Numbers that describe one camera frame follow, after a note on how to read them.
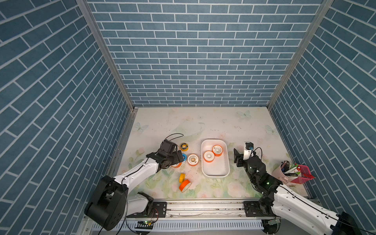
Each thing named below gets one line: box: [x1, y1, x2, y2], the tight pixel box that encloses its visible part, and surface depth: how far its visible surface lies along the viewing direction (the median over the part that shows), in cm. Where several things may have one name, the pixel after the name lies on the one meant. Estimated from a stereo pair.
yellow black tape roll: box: [180, 142, 189, 152], surface depth 98 cm
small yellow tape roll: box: [179, 172, 186, 184], surface depth 82 cm
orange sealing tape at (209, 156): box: [203, 150, 215, 164], surface depth 93 cm
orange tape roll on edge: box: [179, 179, 192, 193], surface depth 78 cm
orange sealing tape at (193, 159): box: [187, 153, 199, 167], surface depth 89 cm
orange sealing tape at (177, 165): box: [171, 162, 183, 168], surface depth 88 cm
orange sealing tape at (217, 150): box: [211, 144, 224, 157], surface depth 96 cm
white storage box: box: [201, 139, 231, 178], surface depth 93 cm
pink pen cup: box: [271, 162, 298, 185], surface depth 77 cm
